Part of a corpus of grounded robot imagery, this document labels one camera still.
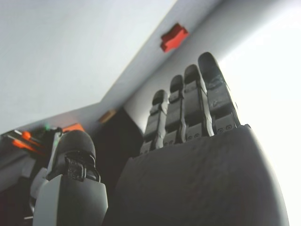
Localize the orange black utility knife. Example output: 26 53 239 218
4 129 47 156

